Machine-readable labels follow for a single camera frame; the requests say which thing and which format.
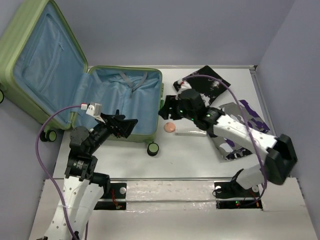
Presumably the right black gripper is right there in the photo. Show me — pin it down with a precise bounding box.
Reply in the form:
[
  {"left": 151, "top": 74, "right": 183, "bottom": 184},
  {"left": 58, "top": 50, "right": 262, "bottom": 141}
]
[{"left": 158, "top": 94, "right": 196, "bottom": 121}]

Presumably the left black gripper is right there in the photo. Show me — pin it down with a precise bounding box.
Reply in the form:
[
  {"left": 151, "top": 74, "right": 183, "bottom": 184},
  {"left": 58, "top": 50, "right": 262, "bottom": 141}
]
[{"left": 88, "top": 111, "right": 139, "bottom": 153}]

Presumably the white rectangular tube box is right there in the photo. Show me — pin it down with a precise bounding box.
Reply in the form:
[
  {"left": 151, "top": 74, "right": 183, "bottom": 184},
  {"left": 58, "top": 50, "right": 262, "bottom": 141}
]
[{"left": 174, "top": 128, "right": 207, "bottom": 137}]

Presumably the purple grey camouflage garment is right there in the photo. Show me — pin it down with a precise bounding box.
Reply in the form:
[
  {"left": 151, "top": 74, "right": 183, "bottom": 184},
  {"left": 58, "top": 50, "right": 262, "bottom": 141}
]
[{"left": 207, "top": 99, "right": 272, "bottom": 161}]

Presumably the green hard-shell suitcase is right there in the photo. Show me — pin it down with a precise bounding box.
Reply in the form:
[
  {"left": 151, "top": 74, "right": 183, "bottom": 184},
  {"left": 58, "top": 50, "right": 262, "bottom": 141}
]
[{"left": 0, "top": 0, "right": 164, "bottom": 156}]

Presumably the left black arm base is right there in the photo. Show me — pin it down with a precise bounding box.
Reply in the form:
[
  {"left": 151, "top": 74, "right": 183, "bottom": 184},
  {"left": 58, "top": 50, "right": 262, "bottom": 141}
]
[{"left": 94, "top": 182, "right": 127, "bottom": 211}]

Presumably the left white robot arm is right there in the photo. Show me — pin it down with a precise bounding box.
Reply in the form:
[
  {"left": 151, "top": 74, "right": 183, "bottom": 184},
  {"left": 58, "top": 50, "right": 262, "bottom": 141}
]
[{"left": 42, "top": 109, "right": 138, "bottom": 240}]

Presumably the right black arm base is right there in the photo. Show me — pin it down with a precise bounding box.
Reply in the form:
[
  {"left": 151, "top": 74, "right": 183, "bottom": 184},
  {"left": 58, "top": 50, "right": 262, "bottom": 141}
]
[{"left": 212, "top": 181, "right": 263, "bottom": 210}]

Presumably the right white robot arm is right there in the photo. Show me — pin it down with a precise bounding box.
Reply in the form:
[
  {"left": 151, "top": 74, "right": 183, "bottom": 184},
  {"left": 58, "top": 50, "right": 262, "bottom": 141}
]
[{"left": 158, "top": 89, "right": 298, "bottom": 199}]

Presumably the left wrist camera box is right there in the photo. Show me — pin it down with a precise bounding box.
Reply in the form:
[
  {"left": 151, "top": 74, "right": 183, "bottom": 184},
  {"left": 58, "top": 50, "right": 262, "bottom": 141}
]
[{"left": 85, "top": 102, "right": 102, "bottom": 118}]

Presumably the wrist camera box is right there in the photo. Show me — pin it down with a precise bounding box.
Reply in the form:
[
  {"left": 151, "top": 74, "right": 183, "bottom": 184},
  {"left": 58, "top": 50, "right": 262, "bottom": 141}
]
[
  {"left": 175, "top": 79, "right": 192, "bottom": 99},
  {"left": 85, "top": 102, "right": 102, "bottom": 118}
]

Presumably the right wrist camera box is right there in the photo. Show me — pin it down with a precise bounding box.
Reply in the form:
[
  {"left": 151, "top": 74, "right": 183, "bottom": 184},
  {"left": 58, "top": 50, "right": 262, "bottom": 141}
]
[{"left": 175, "top": 79, "right": 192, "bottom": 99}]

